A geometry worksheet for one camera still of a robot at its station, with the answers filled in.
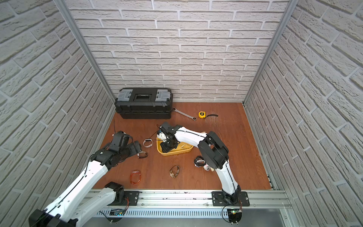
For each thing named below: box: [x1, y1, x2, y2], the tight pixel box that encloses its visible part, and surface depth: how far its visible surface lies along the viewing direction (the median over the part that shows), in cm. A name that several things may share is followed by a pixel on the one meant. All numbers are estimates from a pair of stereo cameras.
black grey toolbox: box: [114, 87, 173, 120], surface depth 100 cm
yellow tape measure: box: [198, 111, 207, 119], surface depth 112 cm
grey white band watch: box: [142, 138, 153, 149], surface depth 96 cm
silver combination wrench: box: [172, 107, 198, 122], surface depth 112 cm
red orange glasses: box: [129, 169, 142, 185], surface depth 83 cm
